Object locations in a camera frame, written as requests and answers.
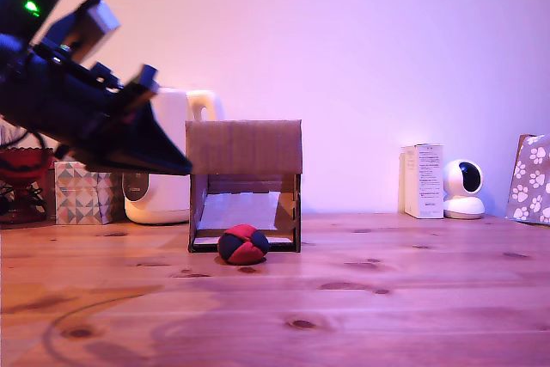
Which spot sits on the red glass footed bowl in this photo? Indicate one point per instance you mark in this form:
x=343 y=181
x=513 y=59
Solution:
x=21 y=178

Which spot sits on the small white round camera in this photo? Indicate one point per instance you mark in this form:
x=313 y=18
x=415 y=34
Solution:
x=462 y=206

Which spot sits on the cardboard dice tower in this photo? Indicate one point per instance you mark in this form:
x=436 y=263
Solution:
x=245 y=145

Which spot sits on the triangle pattern tissue box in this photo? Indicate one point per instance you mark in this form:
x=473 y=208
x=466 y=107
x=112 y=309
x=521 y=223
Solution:
x=81 y=195

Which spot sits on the white electric kettle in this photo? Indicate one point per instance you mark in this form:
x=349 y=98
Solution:
x=167 y=199

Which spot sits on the red and navy footbag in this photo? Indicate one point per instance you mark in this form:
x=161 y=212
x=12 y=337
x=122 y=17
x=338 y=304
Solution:
x=242 y=244

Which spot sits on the paw print gift bag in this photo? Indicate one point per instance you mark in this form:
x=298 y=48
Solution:
x=530 y=182

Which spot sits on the white printed carton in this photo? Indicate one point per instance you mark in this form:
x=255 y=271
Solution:
x=427 y=182

